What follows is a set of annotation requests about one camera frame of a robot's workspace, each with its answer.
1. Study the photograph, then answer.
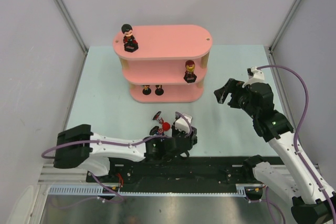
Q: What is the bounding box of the white slotted cable duct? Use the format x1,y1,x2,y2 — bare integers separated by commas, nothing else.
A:
48,184,263,197

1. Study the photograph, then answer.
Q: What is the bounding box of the teal-haired princess figurine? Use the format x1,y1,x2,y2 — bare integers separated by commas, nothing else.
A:
142,85,152,95

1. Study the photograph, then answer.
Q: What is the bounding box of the pink three-tier shelf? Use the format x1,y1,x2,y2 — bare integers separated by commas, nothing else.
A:
113,25,213,103

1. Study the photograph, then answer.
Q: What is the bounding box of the dark-haired red-suit figurine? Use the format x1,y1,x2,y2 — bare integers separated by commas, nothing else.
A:
121,24,139,52

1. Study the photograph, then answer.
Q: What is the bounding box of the blue shield hero figurine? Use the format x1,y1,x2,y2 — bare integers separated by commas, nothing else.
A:
149,126,165,136

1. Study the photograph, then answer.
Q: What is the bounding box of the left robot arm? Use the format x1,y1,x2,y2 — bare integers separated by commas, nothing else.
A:
53,124,197,177

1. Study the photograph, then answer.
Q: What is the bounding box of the aluminium frame rail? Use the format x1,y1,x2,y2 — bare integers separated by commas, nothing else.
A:
38,164,87,185

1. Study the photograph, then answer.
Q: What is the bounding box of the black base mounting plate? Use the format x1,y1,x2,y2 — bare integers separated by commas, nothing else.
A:
86,156,281,200

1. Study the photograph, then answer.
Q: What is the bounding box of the red gold armor figurine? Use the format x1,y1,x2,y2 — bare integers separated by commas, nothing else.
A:
184,60,197,83

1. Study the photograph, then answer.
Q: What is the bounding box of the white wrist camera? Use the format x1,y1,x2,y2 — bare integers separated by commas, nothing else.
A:
174,113,193,134
242,67,265,88

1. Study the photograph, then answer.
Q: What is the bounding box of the red spider hero figurine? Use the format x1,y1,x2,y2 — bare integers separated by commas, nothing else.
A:
152,111,171,133

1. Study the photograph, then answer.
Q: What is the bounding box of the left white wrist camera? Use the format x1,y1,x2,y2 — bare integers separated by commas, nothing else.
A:
174,113,193,134

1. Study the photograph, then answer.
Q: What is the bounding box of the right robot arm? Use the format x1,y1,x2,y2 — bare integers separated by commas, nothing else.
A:
214,78,335,223

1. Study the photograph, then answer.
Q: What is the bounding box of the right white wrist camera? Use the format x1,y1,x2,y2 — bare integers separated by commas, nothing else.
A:
242,67,265,88

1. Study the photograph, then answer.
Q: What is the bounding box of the black-haired red dress figurine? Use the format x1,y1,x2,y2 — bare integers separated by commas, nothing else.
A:
155,84,164,96

